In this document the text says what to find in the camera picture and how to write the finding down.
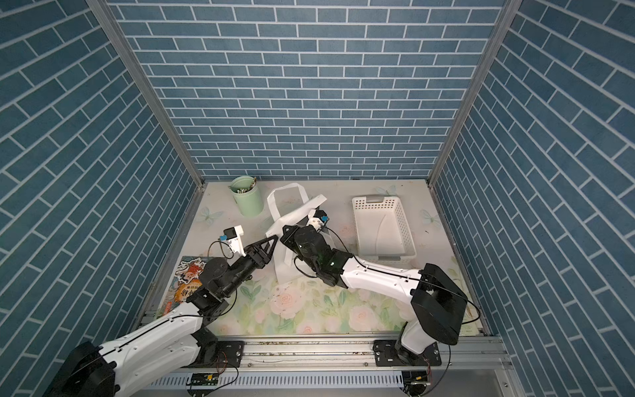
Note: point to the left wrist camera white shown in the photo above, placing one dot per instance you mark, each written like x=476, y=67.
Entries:
x=232, y=237

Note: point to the white plastic basket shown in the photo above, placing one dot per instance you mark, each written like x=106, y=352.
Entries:
x=383, y=233

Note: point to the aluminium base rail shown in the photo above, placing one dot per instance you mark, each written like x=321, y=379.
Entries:
x=475, y=366

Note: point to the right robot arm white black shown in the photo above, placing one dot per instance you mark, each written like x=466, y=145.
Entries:
x=438, y=302

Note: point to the white insulated delivery bag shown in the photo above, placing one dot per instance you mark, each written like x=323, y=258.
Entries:
x=283, y=258

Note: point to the circuit board right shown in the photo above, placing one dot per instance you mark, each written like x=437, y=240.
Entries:
x=415, y=384

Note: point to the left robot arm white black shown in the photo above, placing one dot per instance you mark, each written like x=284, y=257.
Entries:
x=129, y=363

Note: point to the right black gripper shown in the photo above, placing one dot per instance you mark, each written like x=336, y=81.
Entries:
x=291, y=241

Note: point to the colourful illustrated book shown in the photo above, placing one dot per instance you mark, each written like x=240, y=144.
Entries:
x=184, y=282

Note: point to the floral table mat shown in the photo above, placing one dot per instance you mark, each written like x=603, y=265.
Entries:
x=263, y=307

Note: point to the green circuit board left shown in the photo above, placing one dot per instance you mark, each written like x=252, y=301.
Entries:
x=206, y=380

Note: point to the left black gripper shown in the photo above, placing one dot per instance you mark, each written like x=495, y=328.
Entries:
x=254, y=253

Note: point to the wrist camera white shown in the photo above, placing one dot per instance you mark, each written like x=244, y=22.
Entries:
x=232, y=237
x=318, y=219

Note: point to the green round object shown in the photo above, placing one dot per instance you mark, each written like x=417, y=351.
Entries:
x=250, y=204

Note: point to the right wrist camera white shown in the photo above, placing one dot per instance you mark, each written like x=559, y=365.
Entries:
x=318, y=219

